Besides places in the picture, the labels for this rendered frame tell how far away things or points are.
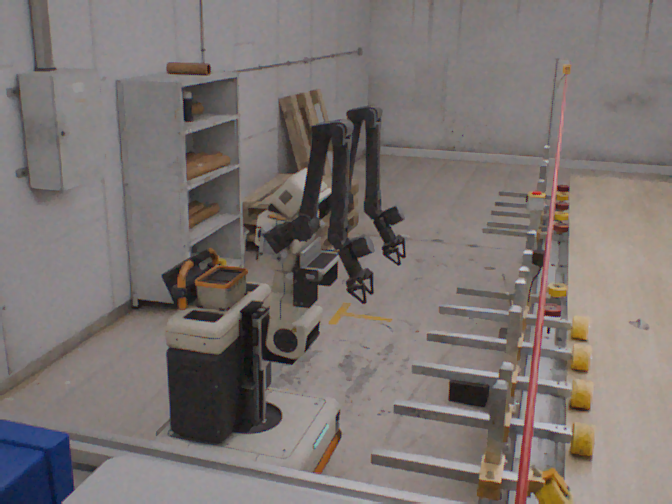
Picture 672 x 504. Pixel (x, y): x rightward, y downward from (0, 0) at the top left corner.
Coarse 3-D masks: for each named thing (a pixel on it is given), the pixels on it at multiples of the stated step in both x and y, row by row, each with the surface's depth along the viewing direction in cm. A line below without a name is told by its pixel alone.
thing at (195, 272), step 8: (192, 256) 322; (208, 264) 323; (168, 272) 302; (176, 272) 307; (192, 272) 316; (200, 272) 318; (168, 280) 301; (176, 280) 306; (192, 280) 311; (168, 288) 302; (176, 288) 295; (184, 288) 296; (192, 288) 313; (176, 296) 296; (184, 296) 297; (192, 296) 312; (176, 304) 303
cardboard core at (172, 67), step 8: (168, 64) 507; (176, 64) 505; (184, 64) 504; (192, 64) 502; (200, 64) 501; (208, 64) 502; (168, 72) 509; (176, 72) 507; (184, 72) 505; (192, 72) 503; (200, 72) 501; (208, 72) 505
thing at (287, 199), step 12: (288, 180) 276; (300, 180) 276; (276, 192) 279; (288, 192) 277; (300, 192) 275; (324, 192) 285; (276, 204) 279; (288, 204) 278; (300, 204) 276; (288, 216) 279
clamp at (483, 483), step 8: (504, 456) 177; (488, 464) 173; (496, 464) 173; (504, 464) 178; (480, 472) 170; (496, 472) 170; (480, 480) 168; (488, 480) 168; (496, 480) 167; (480, 488) 169; (488, 488) 168; (496, 488) 168; (480, 496) 169; (488, 496) 169; (496, 496) 168
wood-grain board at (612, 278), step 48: (576, 192) 474; (624, 192) 477; (576, 240) 372; (624, 240) 374; (576, 288) 307; (624, 288) 308; (624, 336) 261; (624, 384) 227; (624, 432) 201; (576, 480) 180; (624, 480) 180
